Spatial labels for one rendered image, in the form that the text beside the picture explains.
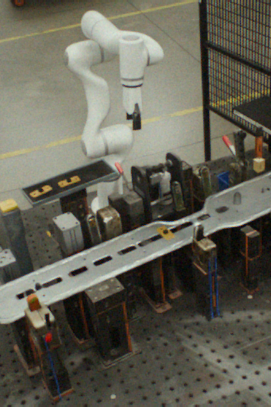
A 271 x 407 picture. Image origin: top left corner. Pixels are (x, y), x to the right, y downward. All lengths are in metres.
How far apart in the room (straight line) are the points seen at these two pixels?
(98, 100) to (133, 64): 0.49
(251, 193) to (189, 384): 0.83
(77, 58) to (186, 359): 1.25
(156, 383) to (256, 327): 0.46
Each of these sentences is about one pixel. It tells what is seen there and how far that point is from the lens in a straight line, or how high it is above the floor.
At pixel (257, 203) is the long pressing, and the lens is 2.52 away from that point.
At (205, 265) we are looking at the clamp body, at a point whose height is 0.97.
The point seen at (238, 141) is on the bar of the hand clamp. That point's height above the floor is 1.17.
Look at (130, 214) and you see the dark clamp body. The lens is 2.46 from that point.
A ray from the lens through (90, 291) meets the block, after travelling 2.13.
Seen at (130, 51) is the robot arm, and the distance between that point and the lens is 2.17.
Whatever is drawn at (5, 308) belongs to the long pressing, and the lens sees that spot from 2.20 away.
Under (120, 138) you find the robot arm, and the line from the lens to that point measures 2.70.
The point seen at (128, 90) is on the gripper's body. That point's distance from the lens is 2.22.
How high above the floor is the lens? 2.45
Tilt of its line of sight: 35 degrees down
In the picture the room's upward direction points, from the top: 7 degrees counter-clockwise
